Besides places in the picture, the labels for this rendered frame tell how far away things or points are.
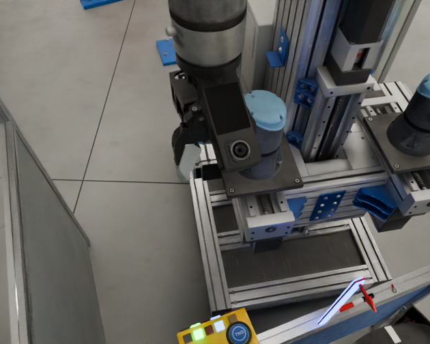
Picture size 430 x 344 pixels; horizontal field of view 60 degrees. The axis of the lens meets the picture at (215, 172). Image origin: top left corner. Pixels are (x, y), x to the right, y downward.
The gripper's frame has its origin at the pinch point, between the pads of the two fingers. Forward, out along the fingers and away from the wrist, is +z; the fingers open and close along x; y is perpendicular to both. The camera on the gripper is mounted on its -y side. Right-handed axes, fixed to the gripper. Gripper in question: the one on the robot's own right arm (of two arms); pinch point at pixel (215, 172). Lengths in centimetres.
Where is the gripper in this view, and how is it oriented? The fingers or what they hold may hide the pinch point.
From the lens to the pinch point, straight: 55.1
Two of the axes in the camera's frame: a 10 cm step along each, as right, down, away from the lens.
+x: -9.4, 2.8, -2.1
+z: 0.0, 5.8, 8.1
